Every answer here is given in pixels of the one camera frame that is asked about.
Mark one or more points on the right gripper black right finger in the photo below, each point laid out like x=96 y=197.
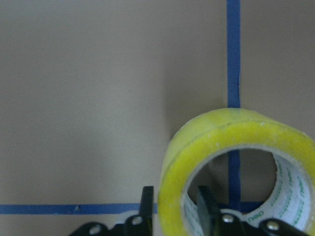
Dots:
x=208 y=211

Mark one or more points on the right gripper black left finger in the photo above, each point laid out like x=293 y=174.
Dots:
x=146 y=210

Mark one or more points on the yellow packing tape roll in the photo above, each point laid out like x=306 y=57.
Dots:
x=217 y=132

